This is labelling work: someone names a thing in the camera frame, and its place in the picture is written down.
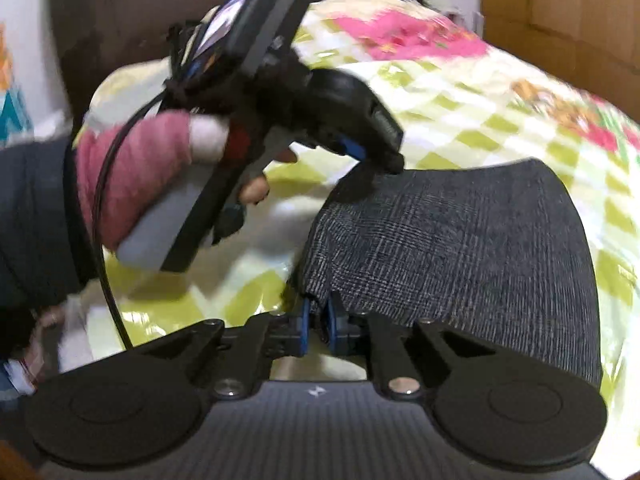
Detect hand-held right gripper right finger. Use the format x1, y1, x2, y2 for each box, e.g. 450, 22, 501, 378
322, 291, 497, 399

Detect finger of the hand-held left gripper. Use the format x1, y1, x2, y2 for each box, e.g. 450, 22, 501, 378
340, 135, 407, 178

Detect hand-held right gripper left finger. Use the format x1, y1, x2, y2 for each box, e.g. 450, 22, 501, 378
142, 296, 317, 401

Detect dark grey pants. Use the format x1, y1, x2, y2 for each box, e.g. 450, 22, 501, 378
290, 157, 604, 392

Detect person's left forearm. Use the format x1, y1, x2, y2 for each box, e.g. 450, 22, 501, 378
0, 110, 232, 312

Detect person's left hand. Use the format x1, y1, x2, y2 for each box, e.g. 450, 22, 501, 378
239, 146, 301, 207

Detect checkered floral blanket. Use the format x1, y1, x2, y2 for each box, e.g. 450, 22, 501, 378
75, 0, 640, 480

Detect dark brown headboard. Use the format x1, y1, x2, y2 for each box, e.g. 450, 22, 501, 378
47, 0, 424, 127

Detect wooden wardrobe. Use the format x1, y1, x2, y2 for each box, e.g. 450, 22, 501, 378
479, 0, 640, 122

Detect black cable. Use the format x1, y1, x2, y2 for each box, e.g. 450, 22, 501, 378
91, 20, 201, 352

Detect colourful wall print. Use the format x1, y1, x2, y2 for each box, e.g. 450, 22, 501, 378
0, 24, 35, 137

